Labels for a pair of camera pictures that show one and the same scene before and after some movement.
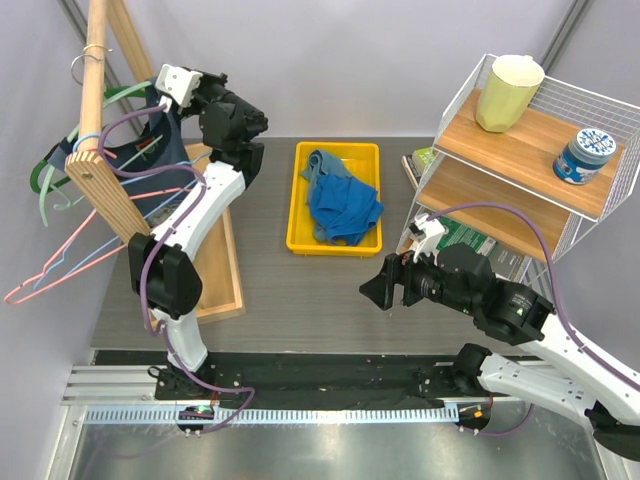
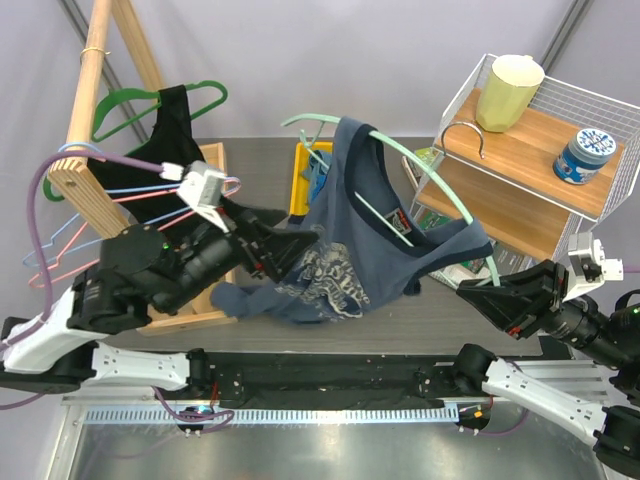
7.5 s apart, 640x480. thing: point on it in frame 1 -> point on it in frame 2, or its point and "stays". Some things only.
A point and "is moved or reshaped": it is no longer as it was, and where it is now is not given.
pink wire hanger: (10, 298) is moved or reshaped
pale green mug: (507, 93) stays
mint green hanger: (69, 201) -> (405, 152)
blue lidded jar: (584, 157) stays
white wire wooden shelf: (532, 193) stays
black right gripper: (399, 268) -> (522, 298)
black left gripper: (206, 81) -> (280, 248)
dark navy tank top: (150, 157) -> (375, 227)
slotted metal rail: (219, 414) stays
